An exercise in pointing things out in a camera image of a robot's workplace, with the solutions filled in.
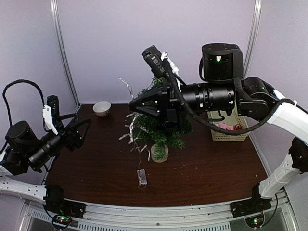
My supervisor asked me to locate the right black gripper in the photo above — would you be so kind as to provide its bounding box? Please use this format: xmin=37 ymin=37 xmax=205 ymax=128
xmin=128 ymin=76 xmax=235 ymax=129

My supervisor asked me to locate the fairy light string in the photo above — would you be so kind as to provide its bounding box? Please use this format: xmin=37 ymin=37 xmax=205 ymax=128
xmin=117 ymin=77 xmax=154 ymax=188

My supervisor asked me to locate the small green christmas tree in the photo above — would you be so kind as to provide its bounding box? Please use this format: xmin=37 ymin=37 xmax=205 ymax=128
xmin=129 ymin=77 xmax=192 ymax=162

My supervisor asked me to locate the clear battery box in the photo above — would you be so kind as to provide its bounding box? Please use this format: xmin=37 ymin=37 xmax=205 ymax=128
xmin=137 ymin=169 xmax=148 ymax=186

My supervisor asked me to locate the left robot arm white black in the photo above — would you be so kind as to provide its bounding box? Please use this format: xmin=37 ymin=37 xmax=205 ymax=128
xmin=0 ymin=116 xmax=91 ymax=214

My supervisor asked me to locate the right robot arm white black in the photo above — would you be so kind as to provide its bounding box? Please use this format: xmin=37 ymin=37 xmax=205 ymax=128
xmin=129 ymin=43 xmax=308 ymax=213

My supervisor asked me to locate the small white bowl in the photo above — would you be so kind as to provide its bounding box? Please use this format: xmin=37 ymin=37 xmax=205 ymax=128
xmin=92 ymin=101 xmax=111 ymax=117

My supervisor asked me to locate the pink heart ornament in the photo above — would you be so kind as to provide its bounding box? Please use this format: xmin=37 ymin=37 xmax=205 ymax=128
xmin=215 ymin=122 xmax=234 ymax=131

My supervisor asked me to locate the beige plastic basket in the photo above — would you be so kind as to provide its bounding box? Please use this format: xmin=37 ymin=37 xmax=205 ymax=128
xmin=207 ymin=109 xmax=249 ymax=142

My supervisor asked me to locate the red bauble ornament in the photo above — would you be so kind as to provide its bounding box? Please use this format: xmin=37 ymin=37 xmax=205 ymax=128
xmin=234 ymin=124 xmax=242 ymax=131

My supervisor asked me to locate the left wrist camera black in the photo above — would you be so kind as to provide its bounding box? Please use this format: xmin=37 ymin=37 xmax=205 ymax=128
xmin=42 ymin=95 xmax=59 ymax=135

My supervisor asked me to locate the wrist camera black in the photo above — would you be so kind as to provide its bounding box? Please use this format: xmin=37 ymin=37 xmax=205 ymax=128
xmin=141 ymin=45 xmax=181 ymax=90
xmin=42 ymin=95 xmax=59 ymax=135

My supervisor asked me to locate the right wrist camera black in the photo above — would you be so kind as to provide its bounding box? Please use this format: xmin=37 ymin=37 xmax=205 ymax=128
xmin=141 ymin=45 xmax=181 ymax=90

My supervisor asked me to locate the right black cable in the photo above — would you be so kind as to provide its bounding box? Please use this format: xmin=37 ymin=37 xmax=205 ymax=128
xmin=161 ymin=56 xmax=296 ymax=134

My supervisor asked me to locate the black cable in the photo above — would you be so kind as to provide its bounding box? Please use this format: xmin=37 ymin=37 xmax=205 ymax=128
xmin=1 ymin=78 xmax=46 ymax=128
xmin=161 ymin=56 xmax=296 ymax=134

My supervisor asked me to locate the left black cable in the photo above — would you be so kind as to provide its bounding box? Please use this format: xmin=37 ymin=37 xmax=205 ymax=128
xmin=1 ymin=78 xmax=46 ymax=128

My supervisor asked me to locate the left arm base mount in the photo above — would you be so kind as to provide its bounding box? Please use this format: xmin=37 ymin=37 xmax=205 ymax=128
xmin=43 ymin=185 xmax=86 ymax=218

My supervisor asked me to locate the left aluminium frame post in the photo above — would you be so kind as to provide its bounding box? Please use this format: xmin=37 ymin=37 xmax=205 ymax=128
xmin=50 ymin=0 xmax=81 ymax=108

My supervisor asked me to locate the aluminium frame post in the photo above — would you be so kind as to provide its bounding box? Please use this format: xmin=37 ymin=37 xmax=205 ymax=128
xmin=50 ymin=0 xmax=81 ymax=108
xmin=244 ymin=0 xmax=262 ymax=77

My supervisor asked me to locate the right aluminium frame post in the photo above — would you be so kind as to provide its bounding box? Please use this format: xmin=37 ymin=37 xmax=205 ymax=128
xmin=244 ymin=0 xmax=262 ymax=77

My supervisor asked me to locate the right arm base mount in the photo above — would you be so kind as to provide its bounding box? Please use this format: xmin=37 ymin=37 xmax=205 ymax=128
xmin=230 ymin=183 xmax=271 ymax=218

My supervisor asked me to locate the front aluminium rail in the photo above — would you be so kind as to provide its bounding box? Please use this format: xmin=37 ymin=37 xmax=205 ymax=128
xmin=24 ymin=185 xmax=294 ymax=231

